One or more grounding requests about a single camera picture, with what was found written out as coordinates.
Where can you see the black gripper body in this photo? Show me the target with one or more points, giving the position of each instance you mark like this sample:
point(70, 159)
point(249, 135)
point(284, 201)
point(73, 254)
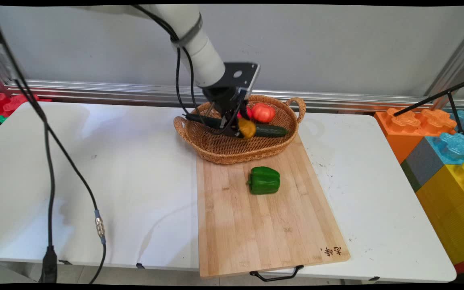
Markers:
point(226, 100)

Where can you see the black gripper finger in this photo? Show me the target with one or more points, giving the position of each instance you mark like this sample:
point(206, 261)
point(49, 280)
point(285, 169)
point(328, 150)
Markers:
point(232, 125)
point(242, 113)

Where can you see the brown potato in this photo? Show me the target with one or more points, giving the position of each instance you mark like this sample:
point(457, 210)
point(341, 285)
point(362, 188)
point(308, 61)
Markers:
point(248, 129)

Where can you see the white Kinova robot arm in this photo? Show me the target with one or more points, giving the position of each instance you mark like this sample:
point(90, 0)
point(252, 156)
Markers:
point(191, 40)

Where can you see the red tomato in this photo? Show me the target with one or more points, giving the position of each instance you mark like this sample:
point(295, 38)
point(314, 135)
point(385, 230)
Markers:
point(249, 113)

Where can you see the orange-red tomato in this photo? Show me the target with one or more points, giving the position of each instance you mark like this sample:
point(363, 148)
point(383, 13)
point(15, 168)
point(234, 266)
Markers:
point(263, 112)

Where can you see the woven wicker basket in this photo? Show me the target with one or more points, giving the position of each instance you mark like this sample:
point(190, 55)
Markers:
point(232, 151)

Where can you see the long dark green cucumber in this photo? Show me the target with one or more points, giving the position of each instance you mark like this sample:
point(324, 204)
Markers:
point(272, 130)

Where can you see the green bell pepper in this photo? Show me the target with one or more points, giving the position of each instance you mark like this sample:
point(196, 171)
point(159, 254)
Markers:
point(265, 180)

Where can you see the wooden cutting board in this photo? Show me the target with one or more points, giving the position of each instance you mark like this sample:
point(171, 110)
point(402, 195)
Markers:
point(264, 225)

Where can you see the orange foam block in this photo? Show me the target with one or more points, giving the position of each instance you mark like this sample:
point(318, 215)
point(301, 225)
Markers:
point(407, 135)

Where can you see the grey foam block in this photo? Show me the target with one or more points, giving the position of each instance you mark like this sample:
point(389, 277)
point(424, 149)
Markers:
point(423, 165)

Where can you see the black tripod stand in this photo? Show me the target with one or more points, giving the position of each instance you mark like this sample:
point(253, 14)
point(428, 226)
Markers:
point(449, 93)

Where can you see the blue foam block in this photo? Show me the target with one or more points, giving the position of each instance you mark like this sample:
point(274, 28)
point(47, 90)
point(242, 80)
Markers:
point(455, 147)

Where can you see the slanted aluminium profile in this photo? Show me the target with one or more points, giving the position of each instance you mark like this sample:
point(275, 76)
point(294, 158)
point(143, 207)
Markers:
point(455, 64)

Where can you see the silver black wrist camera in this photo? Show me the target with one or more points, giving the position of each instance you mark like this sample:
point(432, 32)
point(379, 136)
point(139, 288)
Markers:
point(242, 74)

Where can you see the aluminium rail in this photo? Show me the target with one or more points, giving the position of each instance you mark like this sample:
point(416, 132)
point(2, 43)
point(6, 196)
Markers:
point(115, 92)

